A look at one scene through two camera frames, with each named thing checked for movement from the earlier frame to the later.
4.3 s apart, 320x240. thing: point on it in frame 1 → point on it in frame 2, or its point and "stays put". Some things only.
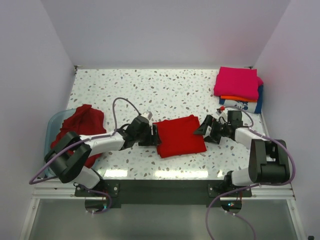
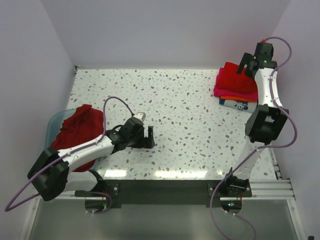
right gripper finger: [204, 126] → [250, 69]
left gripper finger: [156, 140] → [151, 142]
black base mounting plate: [162, 193] stays put
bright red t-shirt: [177, 136] → [228, 78]
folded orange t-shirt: [238, 98] stays put
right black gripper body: [219, 129] → [253, 59]
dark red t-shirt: [86, 121] stays put
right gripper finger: [213, 138] → [245, 60]
